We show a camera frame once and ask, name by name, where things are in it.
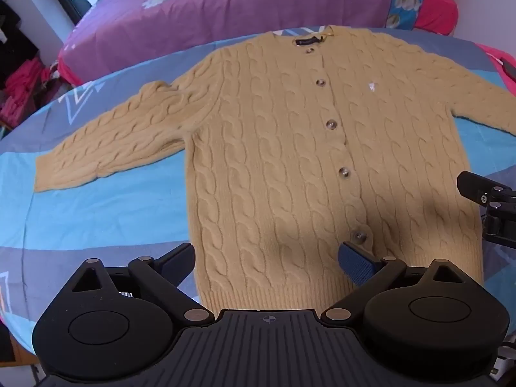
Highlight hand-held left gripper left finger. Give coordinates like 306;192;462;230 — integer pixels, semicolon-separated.
72;243;215;324

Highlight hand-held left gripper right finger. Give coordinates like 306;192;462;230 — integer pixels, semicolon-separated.
320;242;465;327

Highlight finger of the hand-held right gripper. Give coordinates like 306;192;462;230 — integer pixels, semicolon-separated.
457;171;516;251

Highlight tan cable-knit cardigan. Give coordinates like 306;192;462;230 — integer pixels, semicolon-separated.
34;25;516;311

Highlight pile of pink clothes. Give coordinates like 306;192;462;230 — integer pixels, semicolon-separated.
0;57;62;130

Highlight dark hanging clothes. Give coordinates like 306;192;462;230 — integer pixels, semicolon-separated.
0;0;41;89

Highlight blue patterned bed sheet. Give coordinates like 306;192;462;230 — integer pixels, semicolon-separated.
0;27;516;355

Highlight pink cloth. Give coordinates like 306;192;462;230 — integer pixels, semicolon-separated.
478;42;516;89

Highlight purple floral bed sheet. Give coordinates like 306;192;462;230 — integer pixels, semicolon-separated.
57;0;460;86

